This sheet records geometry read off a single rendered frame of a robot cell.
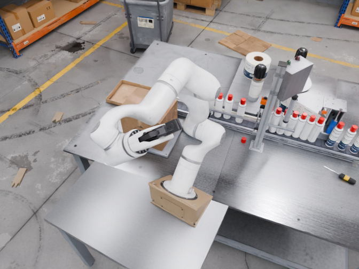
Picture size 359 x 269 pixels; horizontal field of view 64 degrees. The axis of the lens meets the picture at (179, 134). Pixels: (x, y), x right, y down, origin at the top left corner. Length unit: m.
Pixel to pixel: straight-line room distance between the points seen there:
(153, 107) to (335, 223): 1.30
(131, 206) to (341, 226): 1.18
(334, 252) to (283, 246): 0.36
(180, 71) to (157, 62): 1.69
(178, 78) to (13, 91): 3.38
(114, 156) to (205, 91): 0.44
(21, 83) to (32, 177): 1.58
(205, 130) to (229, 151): 0.53
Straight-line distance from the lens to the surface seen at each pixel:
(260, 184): 1.87
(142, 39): 4.20
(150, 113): 0.95
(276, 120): 2.01
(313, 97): 2.48
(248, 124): 2.11
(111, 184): 1.85
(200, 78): 1.12
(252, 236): 2.38
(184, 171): 1.54
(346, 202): 2.00
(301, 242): 2.47
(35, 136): 3.50
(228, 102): 2.00
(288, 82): 1.63
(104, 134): 0.89
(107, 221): 1.74
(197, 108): 1.30
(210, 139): 1.48
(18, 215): 2.98
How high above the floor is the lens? 2.37
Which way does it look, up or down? 49 degrees down
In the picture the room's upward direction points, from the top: straight up
